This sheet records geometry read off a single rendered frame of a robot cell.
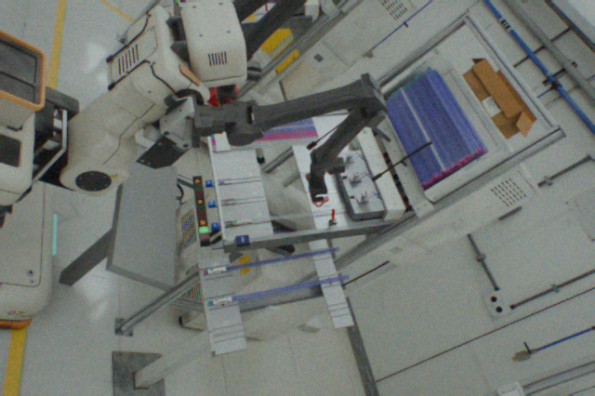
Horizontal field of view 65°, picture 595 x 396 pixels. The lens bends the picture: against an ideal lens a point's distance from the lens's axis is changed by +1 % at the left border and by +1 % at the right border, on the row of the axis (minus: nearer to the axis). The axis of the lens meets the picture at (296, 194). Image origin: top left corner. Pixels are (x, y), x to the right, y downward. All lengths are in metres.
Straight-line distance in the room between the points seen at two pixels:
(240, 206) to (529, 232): 2.03
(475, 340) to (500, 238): 0.68
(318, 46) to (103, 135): 1.88
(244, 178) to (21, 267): 0.89
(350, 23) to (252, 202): 1.50
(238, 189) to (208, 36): 0.88
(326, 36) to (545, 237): 1.84
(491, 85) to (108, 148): 1.72
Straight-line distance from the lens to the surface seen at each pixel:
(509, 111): 2.34
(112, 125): 1.47
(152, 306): 2.14
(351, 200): 1.96
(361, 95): 1.26
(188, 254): 2.56
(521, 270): 3.30
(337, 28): 3.04
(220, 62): 1.29
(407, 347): 3.50
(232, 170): 2.07
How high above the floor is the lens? 1.80
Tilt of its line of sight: 25 degrees down
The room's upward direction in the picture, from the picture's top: 55 degrees clockwise
